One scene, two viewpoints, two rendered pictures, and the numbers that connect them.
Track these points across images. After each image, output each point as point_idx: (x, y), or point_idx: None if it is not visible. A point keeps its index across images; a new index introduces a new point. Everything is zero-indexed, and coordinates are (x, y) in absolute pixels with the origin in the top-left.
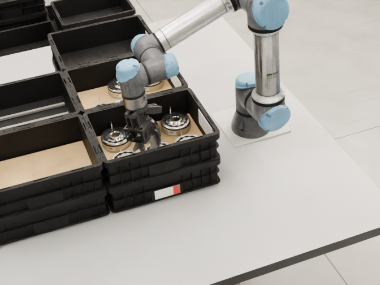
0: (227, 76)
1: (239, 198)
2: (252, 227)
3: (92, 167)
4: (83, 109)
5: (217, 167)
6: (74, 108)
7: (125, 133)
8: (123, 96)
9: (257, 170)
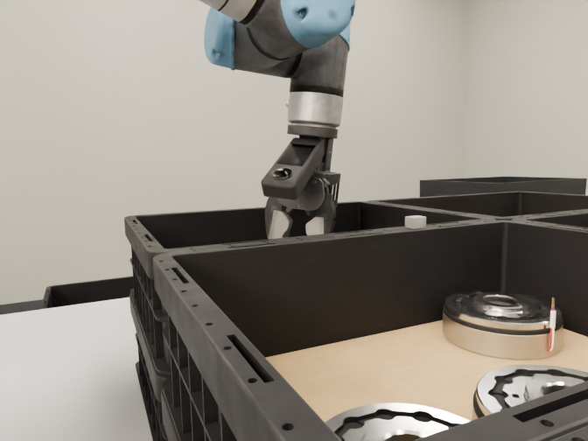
0: None
1: (111, 351)
2: (117, 322)
3: (380, 199)
4: (509, 221)
5: (136, 336)
6: (540, 221)
7: (337, 185)
8: (334, 94)
9: (17, 400)
